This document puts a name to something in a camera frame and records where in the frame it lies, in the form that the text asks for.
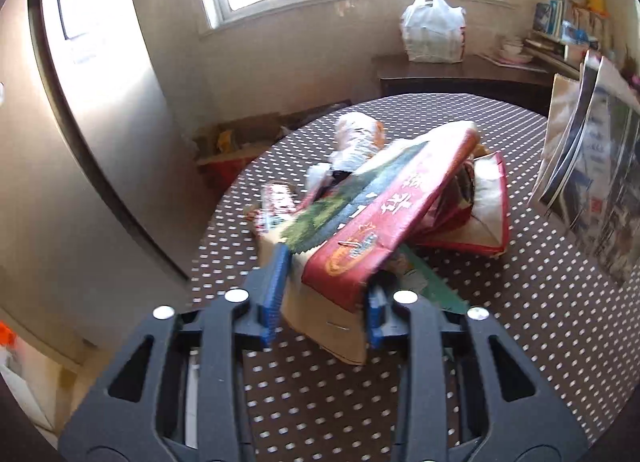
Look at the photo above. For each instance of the red cardboard box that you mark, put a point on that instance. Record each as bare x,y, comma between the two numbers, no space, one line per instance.
235,175

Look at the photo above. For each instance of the yellow packet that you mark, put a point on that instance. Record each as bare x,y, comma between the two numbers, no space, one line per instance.
226,141

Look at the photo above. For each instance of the red white paper carton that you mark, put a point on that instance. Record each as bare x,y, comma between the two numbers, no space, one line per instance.
489,202

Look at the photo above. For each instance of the dark wooden cabinet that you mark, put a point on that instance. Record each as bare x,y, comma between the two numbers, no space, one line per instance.
450,74

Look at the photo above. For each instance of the bread in clear plastic bag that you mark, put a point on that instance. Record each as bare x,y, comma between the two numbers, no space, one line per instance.
355,137

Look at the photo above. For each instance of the row of books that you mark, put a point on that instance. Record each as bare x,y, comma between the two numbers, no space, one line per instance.
550,15

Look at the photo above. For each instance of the stack of printed posters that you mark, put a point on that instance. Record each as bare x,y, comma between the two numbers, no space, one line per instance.
595,162

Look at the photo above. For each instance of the pink paper sheet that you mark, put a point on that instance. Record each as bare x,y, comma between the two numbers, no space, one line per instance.
537,66

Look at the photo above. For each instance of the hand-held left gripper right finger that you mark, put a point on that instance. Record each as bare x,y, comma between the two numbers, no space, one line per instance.
375,314

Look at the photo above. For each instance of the green paper card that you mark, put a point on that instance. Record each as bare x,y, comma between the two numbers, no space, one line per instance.
436,293

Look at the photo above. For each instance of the red green paper carton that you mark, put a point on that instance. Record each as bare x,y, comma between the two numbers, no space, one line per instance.
380,222

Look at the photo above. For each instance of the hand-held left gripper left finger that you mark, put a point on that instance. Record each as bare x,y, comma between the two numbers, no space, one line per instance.
274,303

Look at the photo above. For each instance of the white plastic shopping bag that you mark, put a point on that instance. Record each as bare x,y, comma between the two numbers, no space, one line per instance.
432,27

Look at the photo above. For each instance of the silver refrigerator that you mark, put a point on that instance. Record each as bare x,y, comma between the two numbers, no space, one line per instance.
100,142

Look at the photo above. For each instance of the orange plastic object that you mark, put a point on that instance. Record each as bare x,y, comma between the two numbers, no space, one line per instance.
6,334

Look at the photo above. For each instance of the brown dotted tablecloth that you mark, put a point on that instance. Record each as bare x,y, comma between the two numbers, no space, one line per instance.
500,327

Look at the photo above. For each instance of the flat red white box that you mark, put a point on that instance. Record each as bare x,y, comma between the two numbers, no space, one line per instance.
275,203

